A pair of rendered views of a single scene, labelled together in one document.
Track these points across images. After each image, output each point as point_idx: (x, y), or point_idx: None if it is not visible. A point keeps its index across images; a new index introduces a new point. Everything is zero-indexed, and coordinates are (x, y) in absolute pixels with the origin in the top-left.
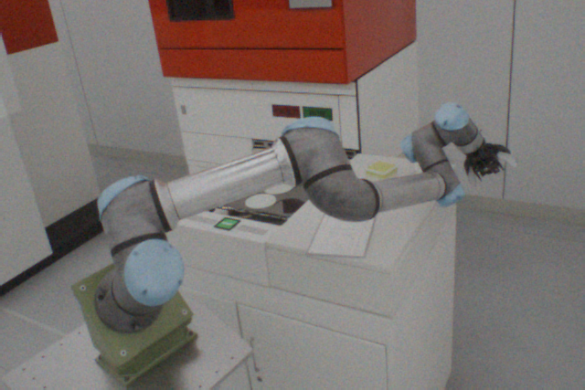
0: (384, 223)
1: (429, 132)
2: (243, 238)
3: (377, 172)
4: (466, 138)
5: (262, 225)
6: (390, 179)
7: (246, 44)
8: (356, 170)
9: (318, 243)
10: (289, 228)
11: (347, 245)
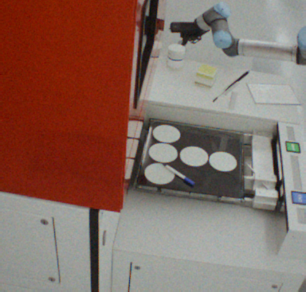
0: (252, 80)
1: (227, 24)
2: (301, 135)
3: (216, 71)
4: (218, 18)
5: (282, 130)
6: (278, 43)
7: (151, 64)
8: (180, 96)
9: (288, 101)
10: (280, 115)
11: (283, 91)
